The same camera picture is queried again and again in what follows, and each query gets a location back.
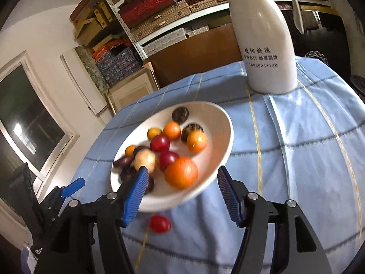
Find pale picture frame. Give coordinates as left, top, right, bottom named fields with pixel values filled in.
left=107, top=67, right=160, bottom=115

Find white metal shelf rack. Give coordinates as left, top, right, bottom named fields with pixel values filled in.
left=97, top=0, right=337, bottom=60

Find stack of red patterned boxes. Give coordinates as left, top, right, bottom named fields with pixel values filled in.
left=118, top=0, right=179, bottom=27

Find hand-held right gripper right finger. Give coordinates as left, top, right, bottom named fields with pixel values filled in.
left=217, top=166, right=333, bottom=274

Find yellow wooden box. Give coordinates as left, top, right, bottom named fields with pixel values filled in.
left=70, top=0, right=115, bottom=46

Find white thermos jug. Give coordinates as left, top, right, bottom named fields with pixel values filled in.
left=218, top=0, right=305, bottom=95

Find red cherry tomato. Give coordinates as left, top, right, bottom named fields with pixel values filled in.
left=150, top=135, right=171, bottom=153
left=148, top=214, right=172, bottom=234
left=158, top=151, right=180, bottom=172

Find white framed window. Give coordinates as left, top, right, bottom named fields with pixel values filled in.
left=0, top=51, right=79, bottom=223

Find white oval plate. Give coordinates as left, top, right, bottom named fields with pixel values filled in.
left=110, top=100, right=234, bottom=212

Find black box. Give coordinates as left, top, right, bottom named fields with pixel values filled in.
left=295, top=11, right=351, bottom=66

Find stack of blue patterned boxes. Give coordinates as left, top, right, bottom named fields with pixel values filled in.
left=95, top=47, right=143, bottom=86

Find orange gift box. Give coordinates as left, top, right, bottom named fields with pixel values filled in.
left=93, top=38, right=133, bottom=59

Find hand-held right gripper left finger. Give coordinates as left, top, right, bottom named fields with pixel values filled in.
left=34, top=166, right=149, bottom=274

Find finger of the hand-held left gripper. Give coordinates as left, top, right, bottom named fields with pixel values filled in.
left=43, top=178, right=86, bottom=214

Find blue checked tablecloth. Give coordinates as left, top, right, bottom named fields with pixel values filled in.
left=68, top=55, right=365, bottom=274

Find stack of woven boxes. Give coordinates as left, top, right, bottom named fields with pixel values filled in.
left=103, top=0, right=229, bottom=42

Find small orange tangerine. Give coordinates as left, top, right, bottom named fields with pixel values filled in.
left=163, top=121, right=182, bottom=140

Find brown wooden chair back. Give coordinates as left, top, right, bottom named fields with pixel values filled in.
left=143, top=23, right=243, bottom=89

